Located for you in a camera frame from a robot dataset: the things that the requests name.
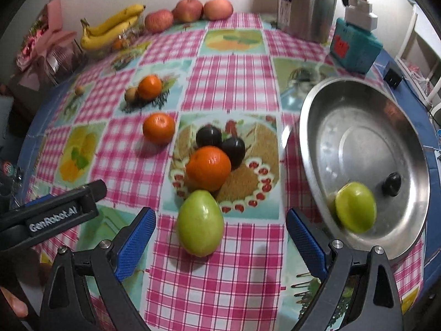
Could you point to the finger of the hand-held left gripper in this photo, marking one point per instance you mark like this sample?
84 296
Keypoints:
51 219

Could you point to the teal box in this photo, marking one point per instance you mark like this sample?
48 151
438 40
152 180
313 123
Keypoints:
355 48

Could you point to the stainless steel basin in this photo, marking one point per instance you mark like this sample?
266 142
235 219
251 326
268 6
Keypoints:
361 138

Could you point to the red apple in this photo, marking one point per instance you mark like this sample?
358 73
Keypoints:
217 8
187 9
158 20

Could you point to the pink checkered tablecloth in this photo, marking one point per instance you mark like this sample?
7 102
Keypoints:
234 76

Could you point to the brown kiwi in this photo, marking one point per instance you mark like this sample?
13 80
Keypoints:
131 94

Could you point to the white rack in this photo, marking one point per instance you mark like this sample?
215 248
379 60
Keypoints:
417 41

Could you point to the small black box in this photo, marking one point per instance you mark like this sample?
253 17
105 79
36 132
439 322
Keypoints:
392 75

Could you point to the pink flower bouquet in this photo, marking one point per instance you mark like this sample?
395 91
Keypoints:
46 38

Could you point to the tiny brown fruit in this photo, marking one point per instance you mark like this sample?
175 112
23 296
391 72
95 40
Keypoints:
79 90

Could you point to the dark plum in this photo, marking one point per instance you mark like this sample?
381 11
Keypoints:
208 137
392 184
236 151

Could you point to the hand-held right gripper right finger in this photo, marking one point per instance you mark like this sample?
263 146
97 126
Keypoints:
306 244

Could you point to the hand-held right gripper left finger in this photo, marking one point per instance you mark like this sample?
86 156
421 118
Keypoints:
134 244

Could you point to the small orange fruit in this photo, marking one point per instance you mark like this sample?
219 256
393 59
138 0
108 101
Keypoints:
117 43

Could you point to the stainless steel thermos jug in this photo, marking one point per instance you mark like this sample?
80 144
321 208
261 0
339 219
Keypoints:
310 3

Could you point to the clear plastic fruit tray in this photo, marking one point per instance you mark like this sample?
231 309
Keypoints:
132 34

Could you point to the yellow banana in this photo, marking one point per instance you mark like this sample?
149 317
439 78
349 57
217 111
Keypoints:
117 19
103 36

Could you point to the medium orange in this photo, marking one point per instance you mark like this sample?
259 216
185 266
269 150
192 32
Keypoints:
150 87
158 128

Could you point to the large orange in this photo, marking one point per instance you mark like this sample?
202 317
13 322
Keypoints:
208 169

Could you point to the person's left hand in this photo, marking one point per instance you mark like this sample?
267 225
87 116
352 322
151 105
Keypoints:
12 303

